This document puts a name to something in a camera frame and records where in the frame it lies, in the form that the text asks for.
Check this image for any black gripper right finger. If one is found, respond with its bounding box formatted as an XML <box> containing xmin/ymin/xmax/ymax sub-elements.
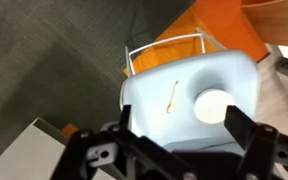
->
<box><xmin>223</xmin><ymin>104</ymin><xmax>288</xmax><ymax>180</ymax></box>

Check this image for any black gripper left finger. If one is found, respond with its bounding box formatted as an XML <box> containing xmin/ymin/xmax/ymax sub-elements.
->
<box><xmin>50</xmin><ymin>104</ymin><xmax>186</xmax><ymax>180</ymax></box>

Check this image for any blue chair with metal legs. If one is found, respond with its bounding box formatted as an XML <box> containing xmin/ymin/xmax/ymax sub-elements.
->
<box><xmin>118</xmin><ymin>27</ymin><xmax>261</xmax><ymax>158</ymax></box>

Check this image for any thin orange stick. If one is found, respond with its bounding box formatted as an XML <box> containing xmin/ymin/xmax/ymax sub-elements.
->
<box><xmin>165</xmin><ymin>80</ymin><xmax>180</xmax><ymax>115</ymax></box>

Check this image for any dark grey carpet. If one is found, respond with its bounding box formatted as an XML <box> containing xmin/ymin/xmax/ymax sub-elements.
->
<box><xmin>0</xmin><ymin>0</ymin><xmax>197</xmax><ymax>171</ymax></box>

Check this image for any orange floor mat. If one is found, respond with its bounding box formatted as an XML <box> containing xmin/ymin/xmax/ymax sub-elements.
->
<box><xmin>62</xmin><ymin>0</ymin><xmax>270</xmax><ymax>138</ymax></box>

